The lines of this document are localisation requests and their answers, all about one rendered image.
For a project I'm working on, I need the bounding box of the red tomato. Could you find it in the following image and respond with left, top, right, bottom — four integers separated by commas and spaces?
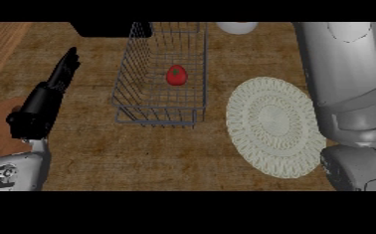
165, 64, 189, 87

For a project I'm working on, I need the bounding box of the white round woven placemat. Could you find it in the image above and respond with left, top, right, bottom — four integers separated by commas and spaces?
224, 76, 329, 180

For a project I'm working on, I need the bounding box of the white round container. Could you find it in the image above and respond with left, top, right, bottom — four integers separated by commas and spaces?
214, 22, 259, 36

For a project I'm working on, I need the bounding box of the black appliance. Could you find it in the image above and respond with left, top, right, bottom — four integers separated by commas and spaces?
69, 22, 155, 39

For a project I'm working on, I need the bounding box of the brown wooden board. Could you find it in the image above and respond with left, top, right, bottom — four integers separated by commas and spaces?
0, 98, 34, 157

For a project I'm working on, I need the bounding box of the grey wire basket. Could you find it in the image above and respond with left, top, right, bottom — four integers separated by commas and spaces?
110, 22, 209, 128

